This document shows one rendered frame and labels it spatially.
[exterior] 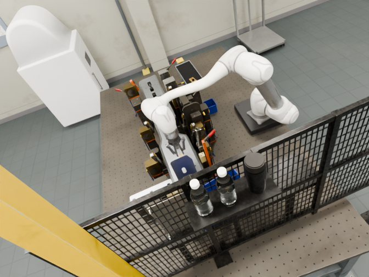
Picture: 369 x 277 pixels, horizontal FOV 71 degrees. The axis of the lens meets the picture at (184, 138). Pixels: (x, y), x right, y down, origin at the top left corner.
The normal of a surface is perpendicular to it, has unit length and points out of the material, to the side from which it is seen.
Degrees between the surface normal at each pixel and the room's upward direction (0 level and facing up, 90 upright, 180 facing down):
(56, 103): 90
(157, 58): 90
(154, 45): 90
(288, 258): 0
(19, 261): 0
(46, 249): 90
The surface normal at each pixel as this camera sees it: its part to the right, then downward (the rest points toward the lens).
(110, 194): -0.25, -0.66
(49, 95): 0.25, 0.67
